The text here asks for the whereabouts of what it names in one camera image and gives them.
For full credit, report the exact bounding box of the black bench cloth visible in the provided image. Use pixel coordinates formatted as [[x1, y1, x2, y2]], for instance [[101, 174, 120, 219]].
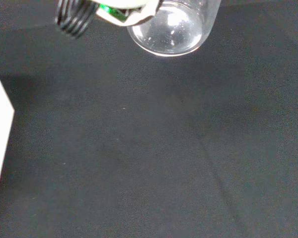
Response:
[[0, 0, 298, 238]]

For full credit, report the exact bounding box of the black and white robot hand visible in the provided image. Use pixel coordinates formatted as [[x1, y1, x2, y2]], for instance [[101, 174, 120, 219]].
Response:
[[54, 0, 164, 40]]

